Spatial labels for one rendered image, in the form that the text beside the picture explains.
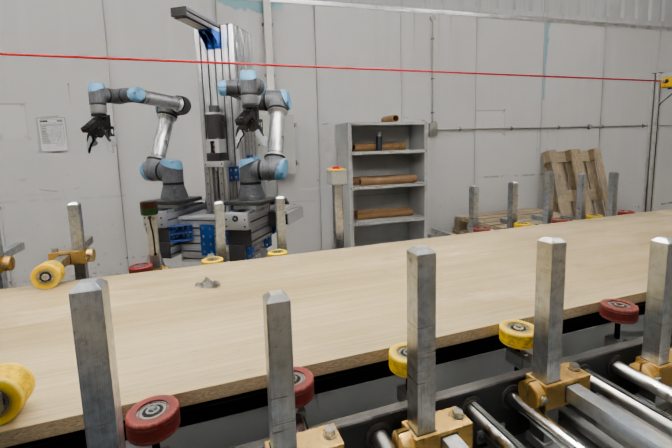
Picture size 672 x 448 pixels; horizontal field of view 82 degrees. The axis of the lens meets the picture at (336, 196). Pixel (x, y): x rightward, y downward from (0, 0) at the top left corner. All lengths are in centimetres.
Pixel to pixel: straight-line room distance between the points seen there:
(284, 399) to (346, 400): 34
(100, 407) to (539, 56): 571
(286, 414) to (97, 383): 25
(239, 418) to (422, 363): 40
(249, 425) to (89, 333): 45
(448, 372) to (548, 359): 27
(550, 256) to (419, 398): 35
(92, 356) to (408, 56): 452
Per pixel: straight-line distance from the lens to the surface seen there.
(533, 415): 92
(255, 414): 91
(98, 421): 63
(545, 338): 88
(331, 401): 95
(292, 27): 446
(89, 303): 57
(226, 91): 199
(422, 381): 73
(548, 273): 83
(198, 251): 239
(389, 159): 460
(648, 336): 115
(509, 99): 551
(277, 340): 59
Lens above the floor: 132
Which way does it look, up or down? 7 degrees down
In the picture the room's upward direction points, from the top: 2 degrees counter-clockwise
